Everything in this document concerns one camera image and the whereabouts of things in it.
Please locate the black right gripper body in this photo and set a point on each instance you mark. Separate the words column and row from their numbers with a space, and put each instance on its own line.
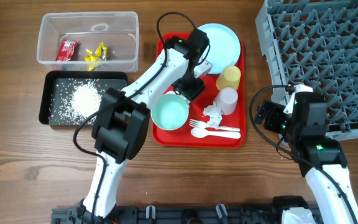
column 277, row 120

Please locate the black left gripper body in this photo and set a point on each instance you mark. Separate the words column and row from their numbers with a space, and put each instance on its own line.
column 189, row 87

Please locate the mint green bowl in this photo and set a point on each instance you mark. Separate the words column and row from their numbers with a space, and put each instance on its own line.
column 170, row 112

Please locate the white napkin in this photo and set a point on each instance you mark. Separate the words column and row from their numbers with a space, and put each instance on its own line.
column 215, row 115

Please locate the yellow snack wrapper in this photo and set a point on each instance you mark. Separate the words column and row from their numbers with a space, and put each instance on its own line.
column 99, row 55

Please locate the white tissue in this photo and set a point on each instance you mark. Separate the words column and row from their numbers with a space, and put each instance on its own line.
column 174, row 93

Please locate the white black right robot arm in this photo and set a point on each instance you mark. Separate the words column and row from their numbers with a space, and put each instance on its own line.
column 322, row 162

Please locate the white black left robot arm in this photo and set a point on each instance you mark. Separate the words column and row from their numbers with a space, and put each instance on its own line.
column 121, row 123

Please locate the grey dishwasher rack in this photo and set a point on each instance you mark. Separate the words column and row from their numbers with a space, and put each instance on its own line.
column 314, row 43

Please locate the white plastic fork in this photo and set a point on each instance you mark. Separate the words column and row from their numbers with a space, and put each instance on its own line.
column 201, row 124

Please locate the white plastic cup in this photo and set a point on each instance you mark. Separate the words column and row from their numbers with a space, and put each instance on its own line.
column 227, row 100

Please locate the yellow plastic cup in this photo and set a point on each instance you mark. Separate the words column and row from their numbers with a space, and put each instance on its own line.
column 229, row 77

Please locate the white plastic spoon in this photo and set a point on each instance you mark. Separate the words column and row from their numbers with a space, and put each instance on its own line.
column 202, row 133

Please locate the light blue plate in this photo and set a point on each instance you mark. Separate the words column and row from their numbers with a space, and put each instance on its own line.
column 225, row 47

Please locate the pile of white rice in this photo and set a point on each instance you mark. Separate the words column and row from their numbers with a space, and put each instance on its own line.
column 74, row 99

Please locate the black tray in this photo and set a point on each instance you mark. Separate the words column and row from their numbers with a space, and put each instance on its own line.
column 116, row 80

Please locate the red snack wrapper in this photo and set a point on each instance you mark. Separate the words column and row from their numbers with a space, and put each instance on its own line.
column 66, row 50

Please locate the clear plastic bin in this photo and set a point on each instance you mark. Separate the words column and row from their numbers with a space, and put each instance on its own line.
column 119, row 30

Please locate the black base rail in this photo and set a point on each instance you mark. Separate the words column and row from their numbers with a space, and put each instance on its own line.
column 282, row 209

